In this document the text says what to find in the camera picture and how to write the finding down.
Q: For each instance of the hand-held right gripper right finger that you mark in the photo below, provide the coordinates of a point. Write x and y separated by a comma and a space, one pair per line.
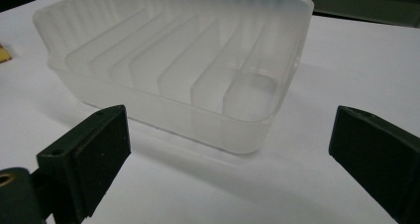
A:
379, 154

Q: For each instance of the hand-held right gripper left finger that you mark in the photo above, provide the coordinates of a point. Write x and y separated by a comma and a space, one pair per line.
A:
89, 151

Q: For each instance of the translucent plastic divided tray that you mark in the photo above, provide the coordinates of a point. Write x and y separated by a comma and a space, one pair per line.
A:
185, 72

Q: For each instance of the yellow flat object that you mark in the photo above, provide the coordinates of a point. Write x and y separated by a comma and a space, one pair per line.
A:
3, 54

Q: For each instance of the dark green box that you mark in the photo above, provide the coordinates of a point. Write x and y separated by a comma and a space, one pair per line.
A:
363, 4

